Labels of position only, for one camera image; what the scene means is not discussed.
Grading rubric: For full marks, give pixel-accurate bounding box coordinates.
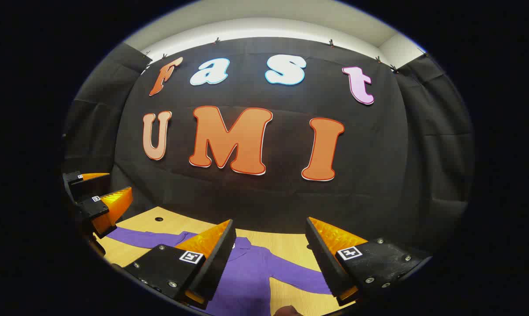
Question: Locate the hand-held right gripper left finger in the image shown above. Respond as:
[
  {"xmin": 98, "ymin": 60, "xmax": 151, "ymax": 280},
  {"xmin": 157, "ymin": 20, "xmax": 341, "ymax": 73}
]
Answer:
[{"xmin": 123, "ymin": 219, "xmax": 237, "ymax": 310}]

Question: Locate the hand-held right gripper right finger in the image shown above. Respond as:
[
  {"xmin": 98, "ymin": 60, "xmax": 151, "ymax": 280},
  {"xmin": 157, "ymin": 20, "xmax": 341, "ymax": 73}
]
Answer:
[{"xmin": 305, "ymin": 216, "xmax": 432, "ymax": 307}]

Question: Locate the purple shirt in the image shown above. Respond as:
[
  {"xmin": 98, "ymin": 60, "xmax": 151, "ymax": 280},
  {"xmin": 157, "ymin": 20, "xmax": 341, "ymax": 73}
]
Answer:
[{"xmin": 107, "ymin": 226, "xmax": 333, "ymax": 316}]

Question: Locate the black backdrop cloth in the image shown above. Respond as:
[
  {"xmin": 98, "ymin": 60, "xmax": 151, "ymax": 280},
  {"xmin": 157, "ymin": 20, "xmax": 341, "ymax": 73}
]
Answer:
[{"xmin": 62, "ymin": 37, "xmax": 475, "ymax": 264}]

